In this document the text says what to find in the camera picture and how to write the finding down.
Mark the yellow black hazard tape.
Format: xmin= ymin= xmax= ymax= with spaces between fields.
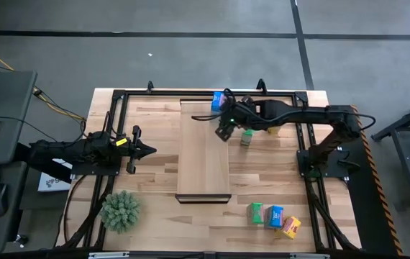
xmin=350 ymin=104 xmax=404 ymax=256

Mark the black aluminium table frame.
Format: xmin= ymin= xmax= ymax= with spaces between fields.
xmin=55 ymin=78 xmax=363 ymax=253

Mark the wooden shelf with black frame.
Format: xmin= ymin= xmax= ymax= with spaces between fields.
xmin=174 ymin=99 xmax=232 ymax=205

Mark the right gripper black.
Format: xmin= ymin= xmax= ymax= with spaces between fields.
xmin=214 ymin=96 xmax=255 ymax=142

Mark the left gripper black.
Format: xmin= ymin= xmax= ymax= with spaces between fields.
xmin=117 ymin=125 xmax=158 ymax=175

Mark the silver metal bracket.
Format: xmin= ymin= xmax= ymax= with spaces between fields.
xmin=289 ymin=253 xmax=331 ymax=259
xmin=88 ymin=251 xmax=130 ymax=259

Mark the green artificial plant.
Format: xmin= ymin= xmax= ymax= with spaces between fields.
xmin=99 ymin=190 xmax=142 ymax=235

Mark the green Apple Jacks cereal box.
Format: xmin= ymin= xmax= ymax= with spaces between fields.
xmin=240 ymin=129 xmax=255 ymax=147
xmin=246 ymin=202 xmax=265 ymax=226

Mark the dark metal stand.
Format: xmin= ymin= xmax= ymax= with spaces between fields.
xmin=371 ymin=94 xmax=410 ymax=212

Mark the white box with black logo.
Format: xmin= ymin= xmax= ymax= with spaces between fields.
xmin=37 ymin=158 xmax=75 ymax=194

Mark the blue cereal box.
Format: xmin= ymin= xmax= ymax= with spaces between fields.
xmin=211 ymin=91 xmax=228 ymax=113
xmin=264 ymin=204 xmax=285 ymax=230

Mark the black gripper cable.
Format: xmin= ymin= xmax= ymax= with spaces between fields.
xmin=191 ymin=112 xmax=227 ymax=122

